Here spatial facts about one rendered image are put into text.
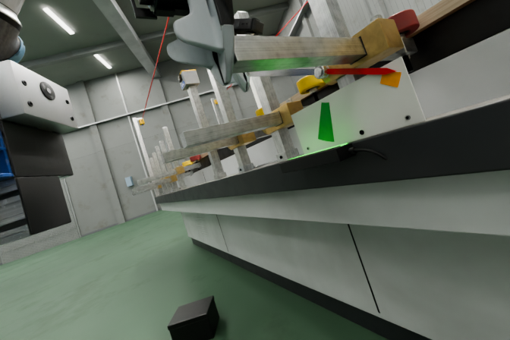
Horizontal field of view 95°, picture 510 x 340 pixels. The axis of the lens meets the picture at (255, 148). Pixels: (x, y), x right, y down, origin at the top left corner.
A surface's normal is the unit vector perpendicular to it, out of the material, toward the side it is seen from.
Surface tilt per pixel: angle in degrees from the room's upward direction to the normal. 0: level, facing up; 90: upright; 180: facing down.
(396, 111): 90
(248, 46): 90
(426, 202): 90
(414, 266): 90
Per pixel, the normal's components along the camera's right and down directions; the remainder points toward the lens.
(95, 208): 0.13, -0.10
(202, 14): 0.51, -0.16
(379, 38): -0.81, 0.24
